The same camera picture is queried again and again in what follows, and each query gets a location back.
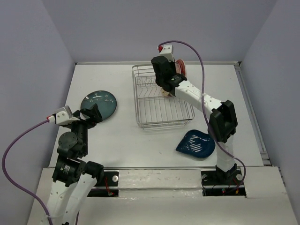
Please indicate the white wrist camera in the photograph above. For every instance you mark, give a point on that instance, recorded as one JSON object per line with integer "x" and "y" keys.
{"x": 62, "y": 116}
{"x": 166, "y": 51}

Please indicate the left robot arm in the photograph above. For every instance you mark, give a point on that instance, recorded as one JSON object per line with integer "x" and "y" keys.
{"x": 72, "y": 178}

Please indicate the red and teal floral plate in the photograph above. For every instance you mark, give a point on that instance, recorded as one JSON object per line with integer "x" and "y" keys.
{"x": 180, "y": 64}

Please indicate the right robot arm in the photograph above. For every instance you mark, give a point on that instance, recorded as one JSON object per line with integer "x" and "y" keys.
{"x": 220, "y": 116}

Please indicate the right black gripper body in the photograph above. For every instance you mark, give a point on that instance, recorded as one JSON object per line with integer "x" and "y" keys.
{"x": 172, "y": 66}

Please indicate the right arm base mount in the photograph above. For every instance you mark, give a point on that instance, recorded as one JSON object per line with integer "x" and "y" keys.
{"x": 212, "y": 186}

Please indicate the dark teal blossom plate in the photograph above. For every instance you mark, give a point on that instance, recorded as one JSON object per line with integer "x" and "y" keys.
{"x": 105, "y": 101}

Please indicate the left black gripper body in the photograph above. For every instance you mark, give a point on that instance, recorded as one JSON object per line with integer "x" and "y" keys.
{"x": 81, "y": 127}

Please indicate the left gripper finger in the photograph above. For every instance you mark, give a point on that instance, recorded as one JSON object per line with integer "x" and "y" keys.
{"x": 92, "y": 114}
{"x": 76, "y": 116}

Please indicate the silver wire dish rack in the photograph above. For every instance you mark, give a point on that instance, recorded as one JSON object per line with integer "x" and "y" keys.
{"x": 152, "y": 109}

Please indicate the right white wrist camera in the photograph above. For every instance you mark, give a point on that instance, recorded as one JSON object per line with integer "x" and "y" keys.
{"x": 166, "y": 51}

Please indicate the navy blue shell dish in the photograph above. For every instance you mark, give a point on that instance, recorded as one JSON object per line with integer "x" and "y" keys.
{"x": 196, "y": 144}

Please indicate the small beige plate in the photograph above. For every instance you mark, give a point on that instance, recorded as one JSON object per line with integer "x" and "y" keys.
{"x": 165, "y": 93}

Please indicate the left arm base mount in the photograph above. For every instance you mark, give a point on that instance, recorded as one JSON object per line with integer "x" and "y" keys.
{"x": 108, "y": 186}

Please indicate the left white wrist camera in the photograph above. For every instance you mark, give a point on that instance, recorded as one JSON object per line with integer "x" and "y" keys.
{"x": 62, "y": 116}

